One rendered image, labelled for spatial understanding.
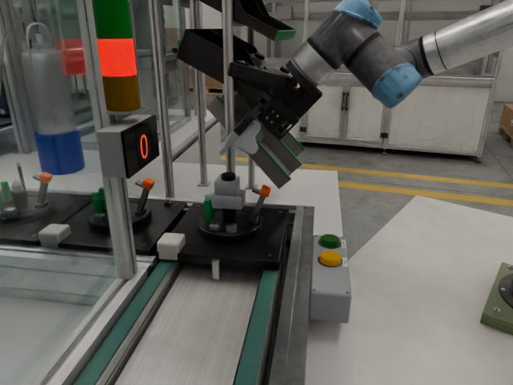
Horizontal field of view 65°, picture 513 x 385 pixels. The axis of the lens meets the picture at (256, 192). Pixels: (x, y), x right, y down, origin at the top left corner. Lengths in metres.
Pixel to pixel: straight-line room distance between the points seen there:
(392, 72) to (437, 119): 4.23
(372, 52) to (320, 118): 4.25
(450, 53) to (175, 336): 0.67
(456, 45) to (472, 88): 4.11
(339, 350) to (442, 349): 0.18
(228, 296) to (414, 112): 4.29
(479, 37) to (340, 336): 0.57
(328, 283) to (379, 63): 0.38
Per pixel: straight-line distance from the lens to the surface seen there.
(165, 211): 0.99
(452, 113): 4.94
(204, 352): 0.67
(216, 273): 0.79
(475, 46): 0.82
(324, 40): 0.74
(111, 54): 0.63
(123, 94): 0.63
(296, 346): 0.61
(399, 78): 0.71
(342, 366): 0.74
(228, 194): 0.83
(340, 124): 4.92
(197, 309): 0.75
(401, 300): 0.91
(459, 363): 0.81
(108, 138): 0.62
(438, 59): 0.83
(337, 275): 0.76
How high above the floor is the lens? 1.38
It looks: 22 degrees down
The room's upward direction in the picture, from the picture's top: straight up
